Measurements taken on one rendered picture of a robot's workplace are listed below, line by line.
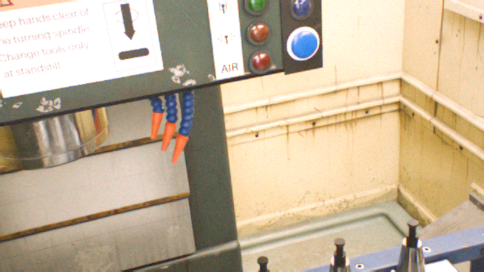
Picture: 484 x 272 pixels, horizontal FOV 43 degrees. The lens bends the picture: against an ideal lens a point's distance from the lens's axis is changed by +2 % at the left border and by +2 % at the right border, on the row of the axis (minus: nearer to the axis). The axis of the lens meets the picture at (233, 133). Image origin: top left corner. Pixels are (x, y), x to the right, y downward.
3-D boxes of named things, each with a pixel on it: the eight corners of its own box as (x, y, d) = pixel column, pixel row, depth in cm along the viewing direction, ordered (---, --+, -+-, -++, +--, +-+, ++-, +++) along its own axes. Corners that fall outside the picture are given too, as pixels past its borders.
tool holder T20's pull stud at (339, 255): (343, 256, 86) (343, 236, 84) (348, 264, 84) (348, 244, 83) (332, 258, 86) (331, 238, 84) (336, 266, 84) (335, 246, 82)
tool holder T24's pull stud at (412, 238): (413, 237, 88) (414, 217, 87) (420, 244, 87) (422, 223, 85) (403, 241, 88) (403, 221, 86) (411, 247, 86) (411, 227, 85)
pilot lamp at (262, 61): (272, 70, 65) (271, 51, 64) (252, 74, 65) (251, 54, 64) (271, 69, 66) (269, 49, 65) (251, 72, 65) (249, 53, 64)
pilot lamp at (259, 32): (271, 41, 64) (269, 21, 63) (250, 45, 63) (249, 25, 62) (268, 40, 64) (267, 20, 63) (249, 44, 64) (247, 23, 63)
